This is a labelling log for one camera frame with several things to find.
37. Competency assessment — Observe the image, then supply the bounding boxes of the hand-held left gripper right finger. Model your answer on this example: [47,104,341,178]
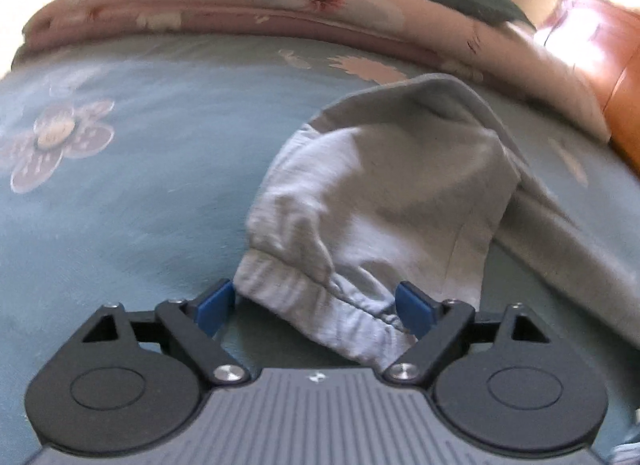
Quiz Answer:
[382,281,553,388]

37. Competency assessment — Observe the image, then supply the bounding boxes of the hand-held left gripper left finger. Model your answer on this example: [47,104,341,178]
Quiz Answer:
[80,279,252,387]

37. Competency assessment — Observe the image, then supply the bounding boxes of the grey pants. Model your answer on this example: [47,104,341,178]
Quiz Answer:
[234,73,640,365]

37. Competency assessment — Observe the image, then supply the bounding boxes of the blue floral bedsheet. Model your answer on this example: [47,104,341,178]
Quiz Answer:
[0,32,640,465]

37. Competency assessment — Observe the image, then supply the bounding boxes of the pink floral quilt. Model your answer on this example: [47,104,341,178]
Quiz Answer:
[22,0,612,142]

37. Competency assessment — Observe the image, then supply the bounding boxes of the wooden headboard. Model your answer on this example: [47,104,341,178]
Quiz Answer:
[542,0,640,172]

